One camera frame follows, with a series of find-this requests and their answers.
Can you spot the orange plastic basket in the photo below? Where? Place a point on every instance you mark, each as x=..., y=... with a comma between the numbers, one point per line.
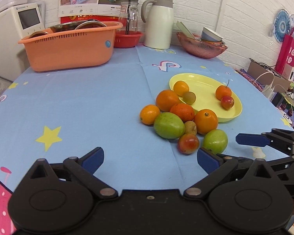
x=72, y=49

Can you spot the pink gift bag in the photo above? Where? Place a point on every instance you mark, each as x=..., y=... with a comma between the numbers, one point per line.
x=286, y=55

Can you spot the cardboard box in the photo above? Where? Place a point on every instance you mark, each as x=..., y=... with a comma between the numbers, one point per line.
x=266, y=75

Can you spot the yellow oval plate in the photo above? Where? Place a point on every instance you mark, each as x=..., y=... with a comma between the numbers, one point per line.
x=204, y=88

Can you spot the steel bowl in basket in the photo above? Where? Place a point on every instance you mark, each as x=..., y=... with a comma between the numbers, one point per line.
x=90, y=24

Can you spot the navel orange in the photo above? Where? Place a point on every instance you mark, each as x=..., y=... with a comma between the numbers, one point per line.
x=206, y=120

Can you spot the orange with stem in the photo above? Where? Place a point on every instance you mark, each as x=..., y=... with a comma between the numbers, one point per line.
x=222, y=91

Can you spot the brown kiwi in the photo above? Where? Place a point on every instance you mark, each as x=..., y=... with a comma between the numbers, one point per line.
x=190, y=127
x=189, y=97

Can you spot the dark orange tangerine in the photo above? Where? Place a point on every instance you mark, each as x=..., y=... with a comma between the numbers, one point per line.
x=184, y=111

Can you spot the large green mango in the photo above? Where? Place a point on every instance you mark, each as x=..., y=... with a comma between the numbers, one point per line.
x=169, y=126

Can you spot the white power charger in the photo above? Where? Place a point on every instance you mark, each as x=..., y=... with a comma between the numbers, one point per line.
x=268, y=92

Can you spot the red green apple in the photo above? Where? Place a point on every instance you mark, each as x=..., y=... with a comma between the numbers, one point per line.
x=188, y=144

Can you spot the pink glass bowl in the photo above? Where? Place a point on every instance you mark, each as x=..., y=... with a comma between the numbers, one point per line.
x=200, y=48

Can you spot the white thermos jug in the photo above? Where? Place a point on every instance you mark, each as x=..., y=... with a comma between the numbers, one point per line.
x=158, y=16

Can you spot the brown kiwi on plate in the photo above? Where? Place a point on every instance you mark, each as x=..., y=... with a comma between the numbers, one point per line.
x=189, y=97

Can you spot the small orange on plate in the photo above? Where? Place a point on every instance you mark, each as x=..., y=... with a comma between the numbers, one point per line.
x=180, y=88

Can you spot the small red apple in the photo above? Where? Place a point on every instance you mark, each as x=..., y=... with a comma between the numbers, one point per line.
x=227, y=102

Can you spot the white appliance with screen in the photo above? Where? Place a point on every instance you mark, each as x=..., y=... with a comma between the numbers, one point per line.
x=16, y=23

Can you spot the blue patterned tablecloth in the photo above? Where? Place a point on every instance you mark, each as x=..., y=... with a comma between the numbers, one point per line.
x=55, y=115

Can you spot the blue decorative wall fan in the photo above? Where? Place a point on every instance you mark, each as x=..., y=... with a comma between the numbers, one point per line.
x=281, y=25

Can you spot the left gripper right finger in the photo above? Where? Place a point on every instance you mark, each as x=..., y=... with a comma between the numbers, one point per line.
x=218, y=170

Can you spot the green white plate in bowl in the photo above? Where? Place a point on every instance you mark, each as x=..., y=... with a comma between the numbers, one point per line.
x=185, y=30

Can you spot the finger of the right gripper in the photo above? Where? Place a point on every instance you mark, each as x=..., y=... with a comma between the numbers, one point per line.
x=278, y=139

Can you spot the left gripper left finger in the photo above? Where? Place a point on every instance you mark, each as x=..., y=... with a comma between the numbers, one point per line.
x=82, y=169

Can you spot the small green mango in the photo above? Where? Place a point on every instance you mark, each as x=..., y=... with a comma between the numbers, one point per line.
x=215, y=141

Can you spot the blue white ceramic bowl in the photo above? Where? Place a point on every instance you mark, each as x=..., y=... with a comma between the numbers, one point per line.
x=210, y=35

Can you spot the small orange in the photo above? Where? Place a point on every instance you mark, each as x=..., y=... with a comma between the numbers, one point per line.
x=148, y=114
x=180, y=88

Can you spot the large orange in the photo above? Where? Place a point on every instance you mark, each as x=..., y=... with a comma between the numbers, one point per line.
x=166, y=99

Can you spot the clear glass jar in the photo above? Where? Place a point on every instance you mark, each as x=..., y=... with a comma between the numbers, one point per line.
x=129, y=14

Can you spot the red plastic colander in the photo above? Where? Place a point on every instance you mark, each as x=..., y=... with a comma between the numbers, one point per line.
x=123, y=40

